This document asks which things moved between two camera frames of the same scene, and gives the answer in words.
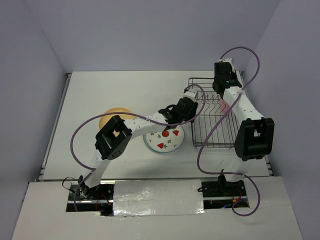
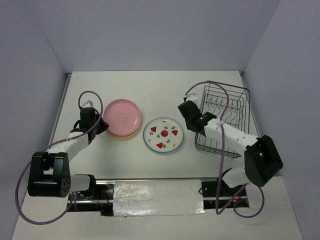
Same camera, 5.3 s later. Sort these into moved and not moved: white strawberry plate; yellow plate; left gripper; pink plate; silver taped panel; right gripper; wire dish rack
Moved: wire dish rack; pink plate; right gripper; yellow plate; left gripper
Not moved: silver taped panel; white strawberry plate
